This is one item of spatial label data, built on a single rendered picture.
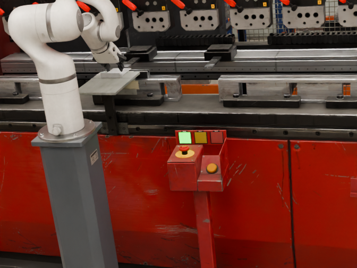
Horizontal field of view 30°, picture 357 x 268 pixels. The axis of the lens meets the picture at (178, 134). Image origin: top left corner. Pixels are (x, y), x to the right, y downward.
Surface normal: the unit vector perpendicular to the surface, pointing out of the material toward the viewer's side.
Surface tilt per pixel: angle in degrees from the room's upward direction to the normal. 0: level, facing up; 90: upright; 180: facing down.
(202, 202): 90
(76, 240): 90
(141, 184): 90
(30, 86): 90
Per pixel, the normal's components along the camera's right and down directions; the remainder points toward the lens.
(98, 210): 0.96, 0.01
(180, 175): -0.22, 0.39
